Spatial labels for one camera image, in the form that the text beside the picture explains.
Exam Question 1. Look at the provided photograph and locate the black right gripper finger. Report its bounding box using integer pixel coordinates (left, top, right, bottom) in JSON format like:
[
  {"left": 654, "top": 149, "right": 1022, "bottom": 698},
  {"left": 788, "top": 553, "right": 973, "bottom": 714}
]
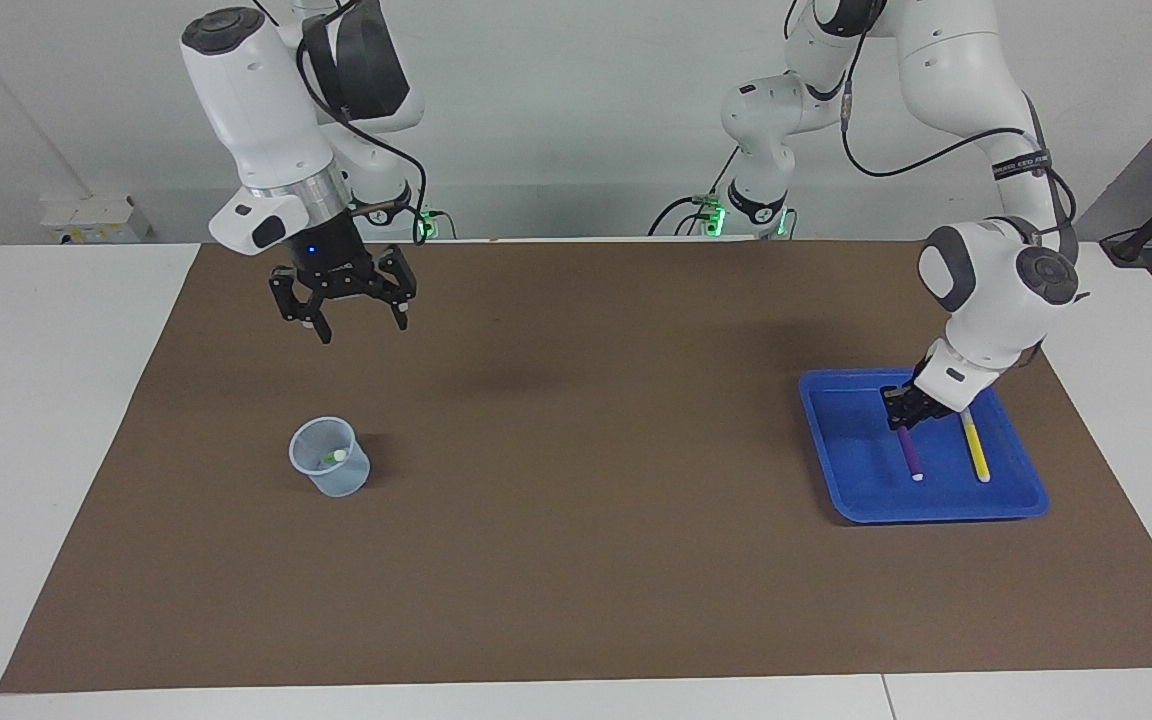
[
  {"left": 271, "top": 265, "right": 333, "bottom": 345},
  {"left": 371, "top": 245, "right": 418, "bottom": 329}
]

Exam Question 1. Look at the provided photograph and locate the purple marker pen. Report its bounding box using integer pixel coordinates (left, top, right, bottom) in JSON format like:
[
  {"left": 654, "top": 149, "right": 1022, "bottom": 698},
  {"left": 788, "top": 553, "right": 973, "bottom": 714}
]
[{"left": 896, "top": 425, "right": 927, "bottom": 483}]

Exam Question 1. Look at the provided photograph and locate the yellow marker pen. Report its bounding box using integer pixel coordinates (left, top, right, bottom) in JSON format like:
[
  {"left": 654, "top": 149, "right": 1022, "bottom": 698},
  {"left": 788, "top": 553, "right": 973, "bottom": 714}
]
[{"left": 959, "top": 408, "right": 992, "bottom": 484}]

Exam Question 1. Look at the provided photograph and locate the blue plastic tray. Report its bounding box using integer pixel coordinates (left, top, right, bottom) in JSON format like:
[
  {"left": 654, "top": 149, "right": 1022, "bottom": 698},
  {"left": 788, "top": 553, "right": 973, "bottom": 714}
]
[{"left": 798, "top": 367, "right": 1050, "bottom": 525}]

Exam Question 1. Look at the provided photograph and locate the translucent plastic cup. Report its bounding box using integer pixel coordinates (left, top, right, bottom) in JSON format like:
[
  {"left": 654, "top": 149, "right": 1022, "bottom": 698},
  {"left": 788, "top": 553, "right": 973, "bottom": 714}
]
[{"left": 288, "top": 416, "right": 372, "bottom": 498}]

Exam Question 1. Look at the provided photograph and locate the brown table mat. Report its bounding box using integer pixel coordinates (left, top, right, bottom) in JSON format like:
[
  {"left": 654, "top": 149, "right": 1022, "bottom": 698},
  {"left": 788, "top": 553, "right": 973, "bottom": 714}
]
[{"left": 0, "top": 238, "right": 1152, "bottom": 694}]

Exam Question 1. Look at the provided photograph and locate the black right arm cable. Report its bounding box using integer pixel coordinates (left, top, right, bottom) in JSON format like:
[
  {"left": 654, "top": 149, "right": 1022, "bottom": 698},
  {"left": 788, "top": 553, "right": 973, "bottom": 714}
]
[{"left": 296, "top": 0, "right": 429, "bottom": 241}]

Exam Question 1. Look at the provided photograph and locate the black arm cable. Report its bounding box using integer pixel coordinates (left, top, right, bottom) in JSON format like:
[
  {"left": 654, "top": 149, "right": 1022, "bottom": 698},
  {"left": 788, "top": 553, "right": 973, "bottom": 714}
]
[
  {"left": 296, "top": 0, "right": 429, "bottom": 241},
  {"left": 836, "top": 0, "right": 1092, "bottom": 371}
]

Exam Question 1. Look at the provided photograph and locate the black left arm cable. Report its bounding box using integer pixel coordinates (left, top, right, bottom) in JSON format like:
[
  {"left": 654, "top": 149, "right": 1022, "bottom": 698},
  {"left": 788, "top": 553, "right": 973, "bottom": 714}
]
[{"left": 836, "top": 0, "right": 1092, "bottom": 371}]

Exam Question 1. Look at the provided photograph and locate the black left base cable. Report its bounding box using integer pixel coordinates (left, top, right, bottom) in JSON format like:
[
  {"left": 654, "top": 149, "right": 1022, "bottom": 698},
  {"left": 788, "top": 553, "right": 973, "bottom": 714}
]
[{"left": 648, "top": 150, "right": 742, "bottom": 237}]

